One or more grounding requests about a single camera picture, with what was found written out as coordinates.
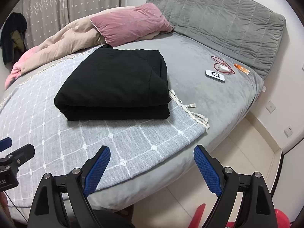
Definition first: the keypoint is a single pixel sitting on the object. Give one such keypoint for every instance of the grey bed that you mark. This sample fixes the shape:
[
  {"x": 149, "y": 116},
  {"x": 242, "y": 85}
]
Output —
[{"x": 209, "y": 99}]

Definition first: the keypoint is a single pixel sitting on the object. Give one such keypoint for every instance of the white wall socket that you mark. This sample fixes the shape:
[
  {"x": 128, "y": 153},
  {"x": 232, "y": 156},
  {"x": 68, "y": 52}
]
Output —
[
  {"x": 270, "y": 106},
  {"x": 288, "y": 131}
]

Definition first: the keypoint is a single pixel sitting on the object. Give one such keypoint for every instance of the white flat box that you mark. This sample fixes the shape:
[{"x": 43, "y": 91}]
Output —
[{"x": 215, "y": 76}]

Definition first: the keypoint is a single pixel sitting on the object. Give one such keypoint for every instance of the red plastic stool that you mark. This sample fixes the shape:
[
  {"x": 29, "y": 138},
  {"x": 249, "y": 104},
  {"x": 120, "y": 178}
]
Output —
[{"x": 282, "y": 218}]

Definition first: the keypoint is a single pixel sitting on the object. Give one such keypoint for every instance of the grey quilted headboard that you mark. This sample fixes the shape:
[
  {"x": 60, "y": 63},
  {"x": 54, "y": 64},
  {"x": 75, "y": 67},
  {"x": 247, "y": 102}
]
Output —
[{"x": 225, "y": 21}]

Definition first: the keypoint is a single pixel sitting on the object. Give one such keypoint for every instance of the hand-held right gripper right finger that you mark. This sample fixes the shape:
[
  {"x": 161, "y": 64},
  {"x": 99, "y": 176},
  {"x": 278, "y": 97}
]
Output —
[{"x": 206, "y": 168}]

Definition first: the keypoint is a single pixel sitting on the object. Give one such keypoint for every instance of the beige and pink comforter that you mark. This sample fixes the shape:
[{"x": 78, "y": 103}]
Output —
[{"x": 71, "y": 38}]

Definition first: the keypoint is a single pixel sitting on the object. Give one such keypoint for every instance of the orange tube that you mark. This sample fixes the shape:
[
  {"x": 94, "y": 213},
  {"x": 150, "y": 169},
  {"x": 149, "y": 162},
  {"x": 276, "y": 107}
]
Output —
[{"x": 241, "y": 68}]

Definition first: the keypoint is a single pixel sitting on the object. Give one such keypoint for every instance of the black coat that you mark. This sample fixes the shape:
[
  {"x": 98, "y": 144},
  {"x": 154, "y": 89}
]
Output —
[{"x": 114, "y": 80}]

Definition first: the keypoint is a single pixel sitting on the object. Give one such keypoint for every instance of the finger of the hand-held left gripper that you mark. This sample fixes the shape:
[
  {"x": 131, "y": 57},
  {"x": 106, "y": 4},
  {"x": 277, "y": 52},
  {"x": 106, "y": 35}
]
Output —
[
  {"x": 22, "y": 153},
  {"x": 5, "y": 144}
]

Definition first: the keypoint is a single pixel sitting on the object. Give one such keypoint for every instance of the pink pillow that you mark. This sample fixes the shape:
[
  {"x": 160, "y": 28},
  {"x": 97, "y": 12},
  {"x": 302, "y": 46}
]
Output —
[{"x": 133, "y": 22}]

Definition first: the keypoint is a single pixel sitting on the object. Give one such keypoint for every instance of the light blue fringed blanket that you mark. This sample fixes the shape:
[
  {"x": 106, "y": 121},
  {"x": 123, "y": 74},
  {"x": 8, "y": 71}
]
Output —
[{"x": 95, "y": 142}]

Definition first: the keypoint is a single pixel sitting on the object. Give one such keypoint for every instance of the dark hanging clothes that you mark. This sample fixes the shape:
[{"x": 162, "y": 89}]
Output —
[{"x": 11, "y": 33}]

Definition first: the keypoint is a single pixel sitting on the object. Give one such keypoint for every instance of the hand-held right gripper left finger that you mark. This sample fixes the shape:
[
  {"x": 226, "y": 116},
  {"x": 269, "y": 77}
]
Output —
[{"x": 97, "y": 168}]

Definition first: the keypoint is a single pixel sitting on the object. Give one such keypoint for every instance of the grey patterned curtain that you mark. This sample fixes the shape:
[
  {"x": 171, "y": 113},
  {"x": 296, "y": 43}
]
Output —
[{"x": 71, "y": 4}]

